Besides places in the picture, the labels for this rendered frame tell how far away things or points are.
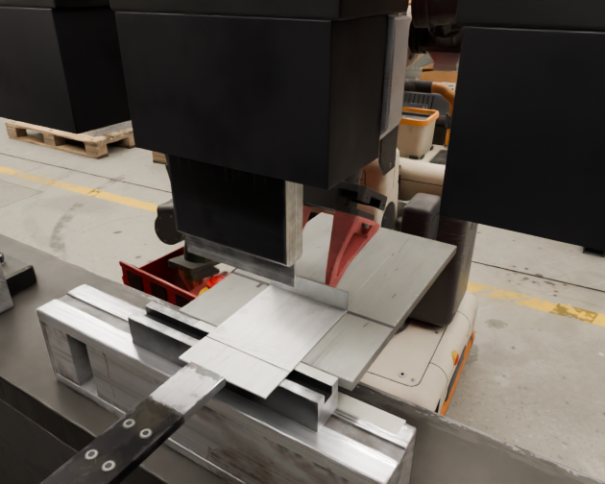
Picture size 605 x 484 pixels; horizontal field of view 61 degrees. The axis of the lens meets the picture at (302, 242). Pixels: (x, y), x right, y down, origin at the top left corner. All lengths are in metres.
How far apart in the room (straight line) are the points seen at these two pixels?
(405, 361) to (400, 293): 1.06
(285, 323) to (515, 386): 1.61
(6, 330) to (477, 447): 0.57
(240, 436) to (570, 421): 1.60
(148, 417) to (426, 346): 1.31
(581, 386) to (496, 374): 0.29
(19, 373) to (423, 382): 1.09
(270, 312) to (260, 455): 0.12
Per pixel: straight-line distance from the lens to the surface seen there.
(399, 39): 0.31
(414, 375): 1.52
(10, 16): 0.42
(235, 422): 0.44
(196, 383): 0.40
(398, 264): 0.56
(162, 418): 0.38
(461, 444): 0.55
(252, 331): 0.45
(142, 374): 0.50
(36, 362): 0.68
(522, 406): 1.94
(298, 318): 0.46
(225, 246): 0.37
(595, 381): 2.15
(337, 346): 0.43
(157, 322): 0.49
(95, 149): 4.43
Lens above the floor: 1.27
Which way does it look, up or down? 27 degrees down
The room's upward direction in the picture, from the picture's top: straight up
